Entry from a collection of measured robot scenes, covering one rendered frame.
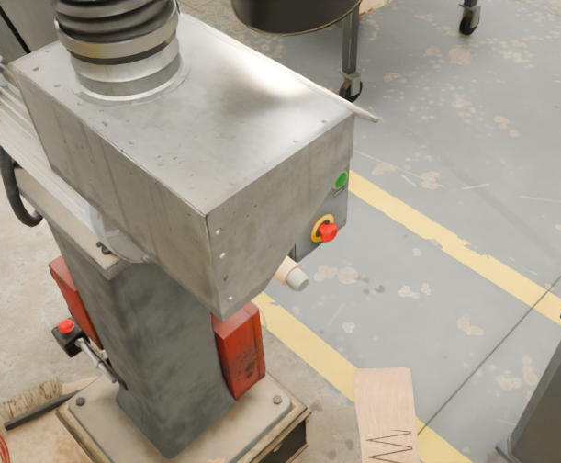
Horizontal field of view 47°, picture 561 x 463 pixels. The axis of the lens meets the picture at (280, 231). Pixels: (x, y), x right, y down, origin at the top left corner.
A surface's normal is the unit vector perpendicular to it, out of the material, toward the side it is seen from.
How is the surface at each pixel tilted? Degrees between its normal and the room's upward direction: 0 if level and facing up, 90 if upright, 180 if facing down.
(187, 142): 0
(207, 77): 0
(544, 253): 0
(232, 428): 24
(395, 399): 69
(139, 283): 90
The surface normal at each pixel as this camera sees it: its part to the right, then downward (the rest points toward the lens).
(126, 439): -0.33, -0.40
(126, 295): 0.70, 0.51
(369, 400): -0.15, 0.44
